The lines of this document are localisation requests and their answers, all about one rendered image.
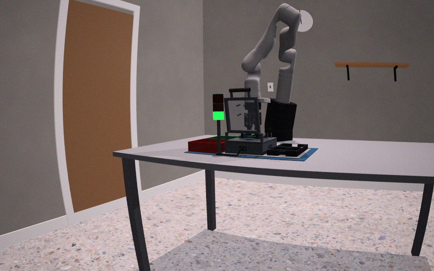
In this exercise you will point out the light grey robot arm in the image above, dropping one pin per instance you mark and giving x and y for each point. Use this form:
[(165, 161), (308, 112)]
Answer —
[(288, 36)]

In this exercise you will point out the red bin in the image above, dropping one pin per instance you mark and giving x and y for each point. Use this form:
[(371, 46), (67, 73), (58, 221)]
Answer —
[(205, 145)]

